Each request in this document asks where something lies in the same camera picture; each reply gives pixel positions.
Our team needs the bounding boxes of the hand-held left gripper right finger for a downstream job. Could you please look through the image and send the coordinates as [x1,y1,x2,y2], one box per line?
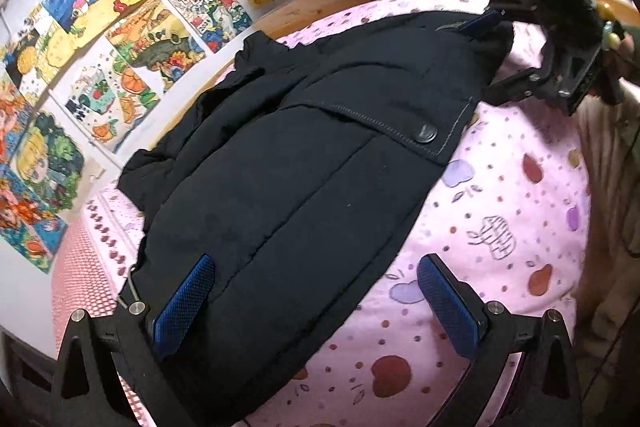
[416,253,586,427]

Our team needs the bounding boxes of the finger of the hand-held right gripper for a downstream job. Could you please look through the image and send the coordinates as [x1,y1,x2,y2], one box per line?
[459,0,549,41]
[481,66,549,106]

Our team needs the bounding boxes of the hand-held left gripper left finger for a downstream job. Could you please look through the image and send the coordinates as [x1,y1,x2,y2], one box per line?
[50,253,217,427]

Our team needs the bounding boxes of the black padded jacket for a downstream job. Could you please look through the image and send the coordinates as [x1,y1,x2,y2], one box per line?
[117,9,516,427]

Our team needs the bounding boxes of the person's right hand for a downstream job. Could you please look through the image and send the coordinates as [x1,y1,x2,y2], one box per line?
[597,2,640,105]

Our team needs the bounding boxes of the pink apple print quilt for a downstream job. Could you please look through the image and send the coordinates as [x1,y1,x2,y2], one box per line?
[85,0,593,427]

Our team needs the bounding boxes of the red checked pillow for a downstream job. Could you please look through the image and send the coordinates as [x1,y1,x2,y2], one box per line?
[50,187,148,340]

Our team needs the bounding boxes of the running girl drawing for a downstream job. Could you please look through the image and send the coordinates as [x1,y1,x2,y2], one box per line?
[0,164,69,275]

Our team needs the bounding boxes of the blond boy drawing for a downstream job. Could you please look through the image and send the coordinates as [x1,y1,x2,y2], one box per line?
[10,109,87,214]

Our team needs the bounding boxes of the juice cup oranges drawing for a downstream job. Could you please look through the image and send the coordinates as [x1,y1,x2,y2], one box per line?
[52,38,162,154]

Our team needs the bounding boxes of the orange-haired girl drawing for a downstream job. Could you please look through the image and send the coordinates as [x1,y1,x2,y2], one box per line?
[0,72,37,162]

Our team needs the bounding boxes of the field landscape drawing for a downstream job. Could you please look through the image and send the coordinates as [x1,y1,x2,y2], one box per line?
[105,0,207,94]

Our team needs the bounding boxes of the city collage drawing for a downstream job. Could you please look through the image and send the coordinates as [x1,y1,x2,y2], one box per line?
[159,0,254,54]

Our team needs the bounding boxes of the pineapple drawing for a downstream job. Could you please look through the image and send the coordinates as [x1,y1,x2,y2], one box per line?
[2,4,67,90]

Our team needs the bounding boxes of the blue sea fish drawing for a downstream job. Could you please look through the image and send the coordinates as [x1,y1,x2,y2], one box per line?
[41,0,127,48]

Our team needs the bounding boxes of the wooden bed frame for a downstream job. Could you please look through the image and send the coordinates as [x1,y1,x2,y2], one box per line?
[152,0,640,148]

